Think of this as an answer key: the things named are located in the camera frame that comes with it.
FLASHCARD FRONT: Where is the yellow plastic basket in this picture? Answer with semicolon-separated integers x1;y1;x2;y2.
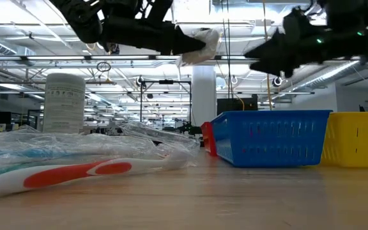
319;111;368;169

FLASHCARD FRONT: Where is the black metal frame rig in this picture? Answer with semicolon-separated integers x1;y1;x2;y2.
139;79;193;124

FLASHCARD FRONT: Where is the orange white wrapped toothbrush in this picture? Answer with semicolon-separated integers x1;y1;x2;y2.
0;149;191;197

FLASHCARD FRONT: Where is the yellow hanging cable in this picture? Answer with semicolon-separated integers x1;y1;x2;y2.
262;0;273;111

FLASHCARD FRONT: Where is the clear plastic wrapper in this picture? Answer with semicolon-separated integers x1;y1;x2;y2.
119;120;201;151

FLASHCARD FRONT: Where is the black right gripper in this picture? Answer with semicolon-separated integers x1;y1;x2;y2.
243;6;335;79

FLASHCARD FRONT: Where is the red plastic basket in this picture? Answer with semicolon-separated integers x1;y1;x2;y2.
200;121;219;157

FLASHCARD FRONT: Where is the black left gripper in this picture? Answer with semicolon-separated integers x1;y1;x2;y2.
102;15;207;56

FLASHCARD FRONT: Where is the white building pillar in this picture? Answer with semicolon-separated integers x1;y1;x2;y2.
191;65;218;127

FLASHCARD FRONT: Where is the white toiletry packet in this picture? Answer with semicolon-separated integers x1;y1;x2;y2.
175;27;220;67

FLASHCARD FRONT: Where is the white wipes canister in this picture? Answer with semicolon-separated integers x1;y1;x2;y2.
42;72;86;134

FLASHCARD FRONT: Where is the blue plastic basket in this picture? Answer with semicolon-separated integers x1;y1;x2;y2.
210;109;334;169

